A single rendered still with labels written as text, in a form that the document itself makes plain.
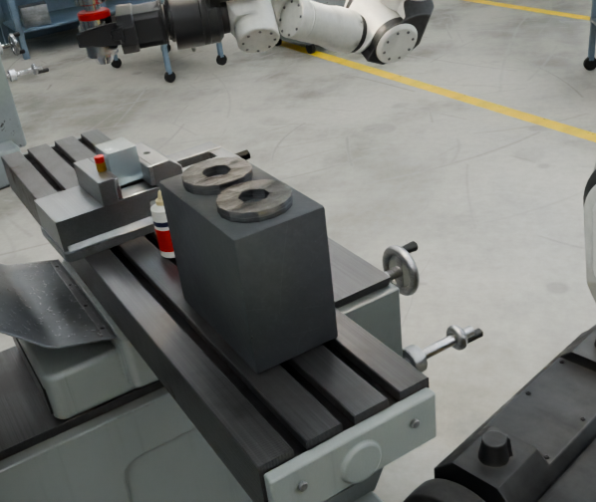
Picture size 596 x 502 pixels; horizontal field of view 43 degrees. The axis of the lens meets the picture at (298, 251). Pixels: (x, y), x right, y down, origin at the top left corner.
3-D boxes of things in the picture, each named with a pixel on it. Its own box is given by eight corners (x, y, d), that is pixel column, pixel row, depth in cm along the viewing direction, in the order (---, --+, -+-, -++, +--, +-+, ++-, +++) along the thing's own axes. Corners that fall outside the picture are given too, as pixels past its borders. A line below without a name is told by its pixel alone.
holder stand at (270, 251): (257, 270, 113) (236, 144, 103) (340, 337, 96) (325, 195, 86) (183, 299, 108) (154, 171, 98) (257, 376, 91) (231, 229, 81)
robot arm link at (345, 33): (279, 21, 126) (362, 42, 138) (305, 59, 121) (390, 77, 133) (310, -35, 120) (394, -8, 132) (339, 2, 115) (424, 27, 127)
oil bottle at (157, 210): (179, 243, 123) (166, 182, 118) (189, 252, 120) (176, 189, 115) (156, 252, 121) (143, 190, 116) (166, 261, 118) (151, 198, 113)
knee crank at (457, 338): (470, 330, 169) (470, 308, 166) (490, 343, 164) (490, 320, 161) (393, 370, 160) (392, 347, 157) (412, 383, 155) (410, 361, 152)
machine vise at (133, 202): (214, 171, 148) (204, 119, 143) (253, 194, 137) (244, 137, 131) (40, 232, 133) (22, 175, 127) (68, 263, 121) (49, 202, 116)
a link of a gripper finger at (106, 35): (74, 29, 109) (117, 21, 110) (80, 51, 111) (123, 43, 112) (74, 31, 108) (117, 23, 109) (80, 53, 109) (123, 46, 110)
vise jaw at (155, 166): (154, 158, 138) (149, 137, 136) (184, 177, 129) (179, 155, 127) (125, 168, 136) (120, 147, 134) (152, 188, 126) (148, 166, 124)
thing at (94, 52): (91, 52, 116) (82, 15, 113) (121, 48, 116) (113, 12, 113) (85, 60, 112) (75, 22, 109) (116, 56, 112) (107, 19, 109)
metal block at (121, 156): (130, 168, 133) (123, 136, 130) (144, 177, 128) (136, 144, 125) (102, 177, 131) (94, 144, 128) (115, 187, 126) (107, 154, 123)
